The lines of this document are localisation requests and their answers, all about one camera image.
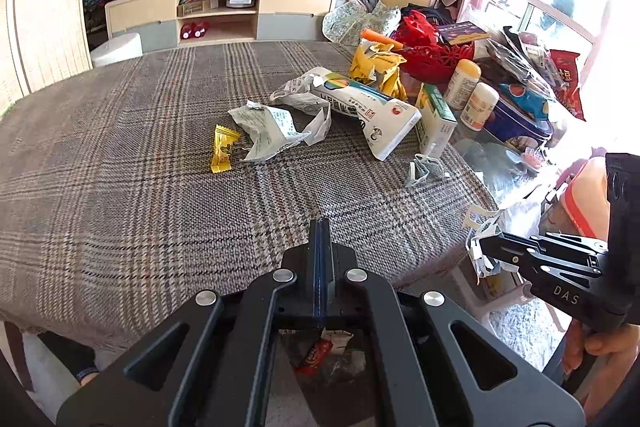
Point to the white round stool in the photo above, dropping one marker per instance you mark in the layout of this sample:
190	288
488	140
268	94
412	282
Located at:
117	49

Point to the floral cloth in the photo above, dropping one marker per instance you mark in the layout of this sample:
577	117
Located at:
350	19

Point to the torn white medicine box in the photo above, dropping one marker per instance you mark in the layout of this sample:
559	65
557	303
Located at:
380	117

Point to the trash bin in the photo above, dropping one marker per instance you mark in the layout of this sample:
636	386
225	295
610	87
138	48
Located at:
340	387

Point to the dark flat box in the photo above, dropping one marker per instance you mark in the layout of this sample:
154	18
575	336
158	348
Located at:
462	32

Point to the small bowl of pink items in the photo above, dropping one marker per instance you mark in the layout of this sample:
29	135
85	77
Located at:
527	159

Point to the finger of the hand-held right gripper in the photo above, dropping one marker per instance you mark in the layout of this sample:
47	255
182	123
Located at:
530	243
560	269

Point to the blue cookie tin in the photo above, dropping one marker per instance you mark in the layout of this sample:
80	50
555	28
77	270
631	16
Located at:
520	119

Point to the yellow candy wrapper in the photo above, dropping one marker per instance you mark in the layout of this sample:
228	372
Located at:
222	152

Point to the red plastic basket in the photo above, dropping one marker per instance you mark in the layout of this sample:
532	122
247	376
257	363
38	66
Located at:
440	57

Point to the wooden television cabinet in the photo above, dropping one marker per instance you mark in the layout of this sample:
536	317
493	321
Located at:
295	14

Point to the cardboard box in cabinet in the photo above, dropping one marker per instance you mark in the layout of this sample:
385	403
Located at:
197	8

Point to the white printed wrapper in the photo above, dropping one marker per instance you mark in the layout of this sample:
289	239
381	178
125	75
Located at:
272	129

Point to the tall white yellow-lid bottle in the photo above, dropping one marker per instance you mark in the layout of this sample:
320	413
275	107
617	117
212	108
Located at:
462	82

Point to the clear plastic bags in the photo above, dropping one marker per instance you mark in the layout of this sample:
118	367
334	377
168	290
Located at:
525	57

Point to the green and white carton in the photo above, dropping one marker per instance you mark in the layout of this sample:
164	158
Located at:
436	122

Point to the torn yellow packet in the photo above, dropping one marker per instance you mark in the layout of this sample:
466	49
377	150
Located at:
372	64

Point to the person's right hand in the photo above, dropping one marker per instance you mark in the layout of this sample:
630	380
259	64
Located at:
602	347

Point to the red items in cabinet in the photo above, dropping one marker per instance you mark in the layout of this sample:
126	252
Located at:
195	30

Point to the torn white paper scrap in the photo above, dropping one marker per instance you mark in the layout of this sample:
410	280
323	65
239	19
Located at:
482	227

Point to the short white yellow-lid bottle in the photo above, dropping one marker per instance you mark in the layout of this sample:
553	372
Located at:
479	107

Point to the dark cloth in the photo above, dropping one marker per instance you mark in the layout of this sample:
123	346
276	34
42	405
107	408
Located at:
70	352

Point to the orange striped cloth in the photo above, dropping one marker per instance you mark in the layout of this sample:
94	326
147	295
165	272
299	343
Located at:
590	197

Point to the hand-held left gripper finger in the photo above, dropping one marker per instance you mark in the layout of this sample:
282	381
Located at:
327	277
315	277

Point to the red snack bag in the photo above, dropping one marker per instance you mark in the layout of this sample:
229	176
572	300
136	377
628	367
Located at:
567	79

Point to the red snack wrapper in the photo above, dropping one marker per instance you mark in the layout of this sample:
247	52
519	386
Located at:
315	354

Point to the white paper strip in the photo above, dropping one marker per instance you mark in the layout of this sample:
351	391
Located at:
320	117

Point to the woven beige panel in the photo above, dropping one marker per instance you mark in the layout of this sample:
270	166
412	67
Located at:
45	7

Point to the plaid tablecloth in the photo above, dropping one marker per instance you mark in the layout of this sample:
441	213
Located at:
150	187

